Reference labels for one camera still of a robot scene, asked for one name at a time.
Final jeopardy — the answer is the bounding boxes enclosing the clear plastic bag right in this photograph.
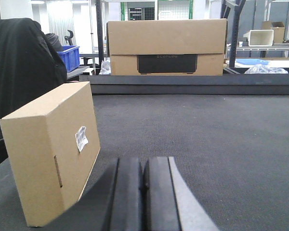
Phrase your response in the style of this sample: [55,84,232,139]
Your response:
[245,64,288,74]

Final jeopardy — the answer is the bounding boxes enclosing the white plastic bin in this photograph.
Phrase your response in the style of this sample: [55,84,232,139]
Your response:
[243,29,274,47]

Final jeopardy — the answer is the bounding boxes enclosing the black cloth cover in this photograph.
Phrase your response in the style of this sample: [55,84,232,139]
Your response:
[0,18,67,171]

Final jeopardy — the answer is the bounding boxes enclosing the large open cardboard box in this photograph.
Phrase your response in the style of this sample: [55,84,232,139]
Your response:
[106,19,227,76]

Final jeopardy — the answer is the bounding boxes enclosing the distant brown cardboard box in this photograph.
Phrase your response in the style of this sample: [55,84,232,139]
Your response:
[262,21,285,43]

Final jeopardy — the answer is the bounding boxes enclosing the clear plastic bag left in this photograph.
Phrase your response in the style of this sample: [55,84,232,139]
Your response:
[99,61,111,75]

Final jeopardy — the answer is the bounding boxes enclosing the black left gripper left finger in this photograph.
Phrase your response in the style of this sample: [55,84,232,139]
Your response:
[101,157,143,231]

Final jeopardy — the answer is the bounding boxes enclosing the clear plastic bag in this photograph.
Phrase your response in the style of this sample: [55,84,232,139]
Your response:
[99,61,111,75]
[245,64,288,74]

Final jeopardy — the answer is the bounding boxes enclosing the white barcode label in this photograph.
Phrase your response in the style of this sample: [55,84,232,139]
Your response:
[75,126,89,153]

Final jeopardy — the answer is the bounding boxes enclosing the black metal rack post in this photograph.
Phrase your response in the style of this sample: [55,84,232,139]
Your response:
[220,0,246,68]

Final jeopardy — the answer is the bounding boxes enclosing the blue plastic crate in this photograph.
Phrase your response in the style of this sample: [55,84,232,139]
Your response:
[57,45,80,73]

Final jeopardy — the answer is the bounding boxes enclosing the small brown cardboard package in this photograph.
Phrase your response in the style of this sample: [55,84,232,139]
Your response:
[0,82,101,227]

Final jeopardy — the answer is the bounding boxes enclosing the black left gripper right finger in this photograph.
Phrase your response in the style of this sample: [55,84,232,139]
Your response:
[144,157,219,231]

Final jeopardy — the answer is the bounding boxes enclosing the black office chair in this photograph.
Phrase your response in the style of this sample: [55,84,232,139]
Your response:
[64,30,74,46]

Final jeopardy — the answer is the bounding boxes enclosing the blue flat tray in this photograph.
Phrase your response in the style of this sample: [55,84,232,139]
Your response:
[236,58,269,65]

